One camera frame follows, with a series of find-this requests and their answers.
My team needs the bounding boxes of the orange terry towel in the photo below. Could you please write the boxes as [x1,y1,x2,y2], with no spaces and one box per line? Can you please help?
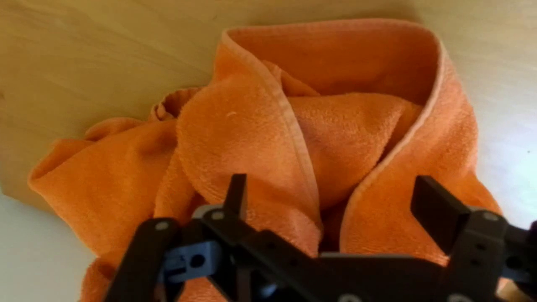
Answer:
[28,19,507,302]

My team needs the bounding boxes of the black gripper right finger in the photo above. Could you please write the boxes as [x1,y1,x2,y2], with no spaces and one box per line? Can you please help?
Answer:
[410,173,537,302]

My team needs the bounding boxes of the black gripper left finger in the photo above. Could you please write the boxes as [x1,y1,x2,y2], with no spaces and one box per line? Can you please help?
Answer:
[103,172,316,302]

